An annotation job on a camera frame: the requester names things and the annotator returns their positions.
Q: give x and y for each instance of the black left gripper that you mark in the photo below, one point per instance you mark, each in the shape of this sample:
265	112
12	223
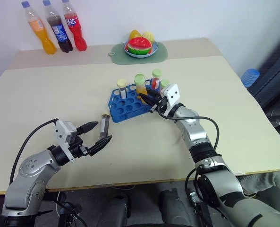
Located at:
77	147

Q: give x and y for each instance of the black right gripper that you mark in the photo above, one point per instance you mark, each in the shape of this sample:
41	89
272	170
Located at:
159	104

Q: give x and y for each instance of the yellow liquid test tube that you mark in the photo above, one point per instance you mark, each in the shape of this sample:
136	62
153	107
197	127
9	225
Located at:
139	88

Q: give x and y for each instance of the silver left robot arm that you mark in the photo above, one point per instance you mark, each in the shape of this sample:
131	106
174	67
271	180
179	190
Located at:
28	170

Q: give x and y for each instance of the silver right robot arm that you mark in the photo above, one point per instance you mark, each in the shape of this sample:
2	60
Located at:
194	132

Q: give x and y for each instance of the dark filled test tube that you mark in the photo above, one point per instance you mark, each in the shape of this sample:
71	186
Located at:
104	125

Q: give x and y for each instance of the red liquid test tube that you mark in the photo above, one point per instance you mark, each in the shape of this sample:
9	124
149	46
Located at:
156	81

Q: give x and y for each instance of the green capped test tube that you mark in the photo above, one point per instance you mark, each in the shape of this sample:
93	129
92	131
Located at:
165	84

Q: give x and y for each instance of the pale yellow capped test tube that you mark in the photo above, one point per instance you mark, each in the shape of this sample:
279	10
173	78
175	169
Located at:
122	83

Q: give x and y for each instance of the blue test tube rack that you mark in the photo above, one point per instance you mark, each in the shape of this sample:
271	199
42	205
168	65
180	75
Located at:
121	111

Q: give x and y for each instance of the green silicone mat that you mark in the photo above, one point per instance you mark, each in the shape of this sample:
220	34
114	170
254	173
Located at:
162	55

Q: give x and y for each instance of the light blue bowl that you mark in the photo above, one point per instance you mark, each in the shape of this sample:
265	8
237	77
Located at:
139	55

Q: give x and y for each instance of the toy watermelon slice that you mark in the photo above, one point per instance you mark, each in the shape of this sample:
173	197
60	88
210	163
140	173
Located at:
139	45

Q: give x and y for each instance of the pale yellow toy fruit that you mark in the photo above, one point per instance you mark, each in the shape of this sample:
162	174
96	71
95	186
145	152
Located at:
149	36

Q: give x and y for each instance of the orange yellow toy fruit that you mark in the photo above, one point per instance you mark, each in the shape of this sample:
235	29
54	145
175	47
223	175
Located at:
135	34

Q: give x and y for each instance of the dark rounded shape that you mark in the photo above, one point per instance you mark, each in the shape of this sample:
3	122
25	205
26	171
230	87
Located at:
175	209
113	210

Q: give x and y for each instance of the blue ribbed cup stack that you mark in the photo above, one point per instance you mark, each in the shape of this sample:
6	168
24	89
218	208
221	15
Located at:
250	76

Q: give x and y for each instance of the red soda bottle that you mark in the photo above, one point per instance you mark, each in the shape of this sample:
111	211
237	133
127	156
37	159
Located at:
74	28

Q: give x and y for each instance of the dark cola bottle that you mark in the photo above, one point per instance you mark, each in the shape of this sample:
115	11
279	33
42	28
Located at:
59	33

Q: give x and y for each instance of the orange soda bottle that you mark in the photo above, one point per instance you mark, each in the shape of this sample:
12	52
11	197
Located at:
41	35

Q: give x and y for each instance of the black mesh chair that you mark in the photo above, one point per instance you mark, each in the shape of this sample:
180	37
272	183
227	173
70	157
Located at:
274	71

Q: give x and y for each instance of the grey fabric piece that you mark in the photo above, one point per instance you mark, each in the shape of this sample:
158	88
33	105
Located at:
260	182

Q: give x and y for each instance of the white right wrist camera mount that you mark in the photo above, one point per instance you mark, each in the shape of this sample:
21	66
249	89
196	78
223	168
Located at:
172	93

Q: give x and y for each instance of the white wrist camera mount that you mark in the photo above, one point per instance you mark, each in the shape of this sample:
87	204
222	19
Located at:
60	132
172	93

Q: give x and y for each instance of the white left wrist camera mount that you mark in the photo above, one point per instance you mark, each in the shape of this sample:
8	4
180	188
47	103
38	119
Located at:
60	132

